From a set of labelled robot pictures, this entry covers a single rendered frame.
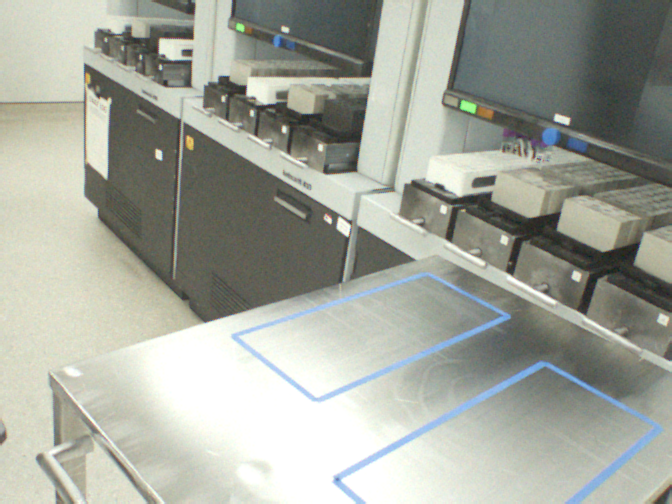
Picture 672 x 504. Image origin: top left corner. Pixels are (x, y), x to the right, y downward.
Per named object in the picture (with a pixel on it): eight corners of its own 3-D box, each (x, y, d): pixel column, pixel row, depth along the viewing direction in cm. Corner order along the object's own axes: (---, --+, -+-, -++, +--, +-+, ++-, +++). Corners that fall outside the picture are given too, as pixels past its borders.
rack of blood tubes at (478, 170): (513, 174, 162) (520, 148, 159) (549, 188, 155) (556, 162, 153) (422, 185, 144) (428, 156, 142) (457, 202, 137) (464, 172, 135)
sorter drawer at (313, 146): (473, 142, 215) (479, 113, 211) (508, 155, 205) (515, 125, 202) (274, 157, 171) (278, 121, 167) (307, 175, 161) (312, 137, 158)
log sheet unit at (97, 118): (85, 164, 290) (84, 77, 276) (110, 186, 272) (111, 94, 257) (79, 164, 289) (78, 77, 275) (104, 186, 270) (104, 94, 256)
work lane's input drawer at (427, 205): (584, 185, 187) (594, 153, 183) (631, 204, 178) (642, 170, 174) (382, 217, 143) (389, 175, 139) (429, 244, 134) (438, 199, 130)
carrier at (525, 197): (544, 221, 129) (553, 190, 126) (538, 222, 128) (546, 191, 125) (496, 199, 137) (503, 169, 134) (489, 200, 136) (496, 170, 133)
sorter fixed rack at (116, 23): (178, 35, 280) (179, 19, 278) (190, 40, 273) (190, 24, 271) (105, 32, 262) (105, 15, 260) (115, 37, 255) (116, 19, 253)
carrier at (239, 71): (255, 89, 199) (257, 68, 196) (249, 89, 197) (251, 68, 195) (234, 80, 207) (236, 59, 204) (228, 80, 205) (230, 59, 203)
